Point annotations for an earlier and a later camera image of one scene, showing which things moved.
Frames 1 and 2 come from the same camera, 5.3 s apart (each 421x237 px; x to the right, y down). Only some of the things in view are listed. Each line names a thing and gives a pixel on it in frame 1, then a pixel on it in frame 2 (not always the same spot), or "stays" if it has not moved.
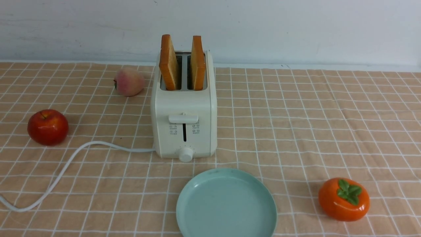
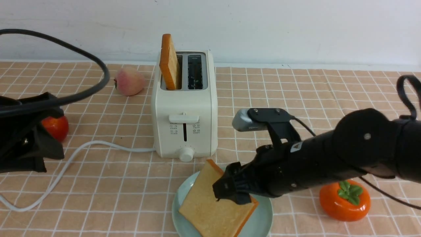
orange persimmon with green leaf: x=343 y=199 stays
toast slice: x=198 y=63 to x=208 y=217
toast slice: x=168 y=64 stays
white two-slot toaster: x=185 y=121 stays
